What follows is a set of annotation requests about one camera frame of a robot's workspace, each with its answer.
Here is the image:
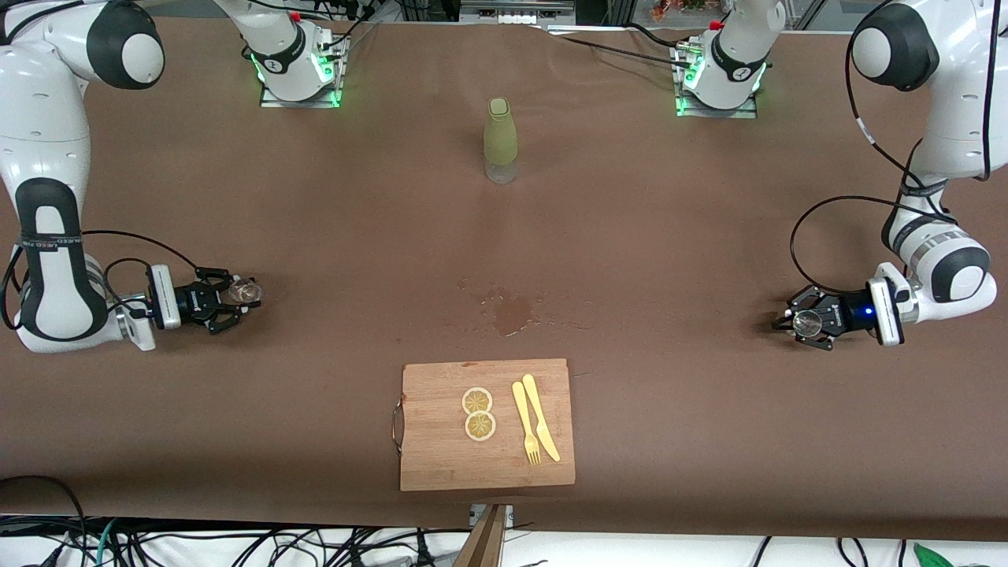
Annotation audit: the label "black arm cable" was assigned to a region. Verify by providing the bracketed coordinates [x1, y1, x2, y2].
[790, 0, 993, 296]
[0, 228, 199, 332]

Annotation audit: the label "yellow plastic knife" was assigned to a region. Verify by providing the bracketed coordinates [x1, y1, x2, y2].
[522, 374, 561, 463]

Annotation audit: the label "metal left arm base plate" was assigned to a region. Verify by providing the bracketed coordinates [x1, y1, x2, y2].
[675, 43, 759, 119]

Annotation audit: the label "grey power strip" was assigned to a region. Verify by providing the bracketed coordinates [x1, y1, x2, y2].
[461, 0, 576, 24]

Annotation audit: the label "brown table cover sheet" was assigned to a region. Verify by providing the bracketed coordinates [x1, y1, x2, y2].
[0, 14, 1008, 543]

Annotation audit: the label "black base power cable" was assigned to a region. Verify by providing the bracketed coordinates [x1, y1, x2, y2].
[547, 22, 694, 68]

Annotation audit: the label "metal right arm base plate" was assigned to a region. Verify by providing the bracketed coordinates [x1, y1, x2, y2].
[260, 35, 345, 109]

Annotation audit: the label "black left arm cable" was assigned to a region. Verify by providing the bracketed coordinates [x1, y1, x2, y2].
[790, 0, 993, 296]

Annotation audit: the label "wooden cutting board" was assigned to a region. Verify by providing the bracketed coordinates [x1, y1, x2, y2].
[391, 358, 576, 492]

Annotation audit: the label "glass bottle with green sleeve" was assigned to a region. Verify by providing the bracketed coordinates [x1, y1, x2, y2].
[483, 98, 519, 185]

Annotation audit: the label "clear shot glass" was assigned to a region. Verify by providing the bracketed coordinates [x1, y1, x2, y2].
[227, 277, 265, 309]

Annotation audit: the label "yellow plastic fork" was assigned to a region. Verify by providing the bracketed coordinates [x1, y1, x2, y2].
[512, 381, 542, 466]

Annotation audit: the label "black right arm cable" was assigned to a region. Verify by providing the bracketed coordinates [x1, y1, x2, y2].
[0, 228, 199, 332]

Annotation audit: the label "brown wooden post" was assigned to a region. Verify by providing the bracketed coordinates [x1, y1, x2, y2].
[453, 504, 509, 567]

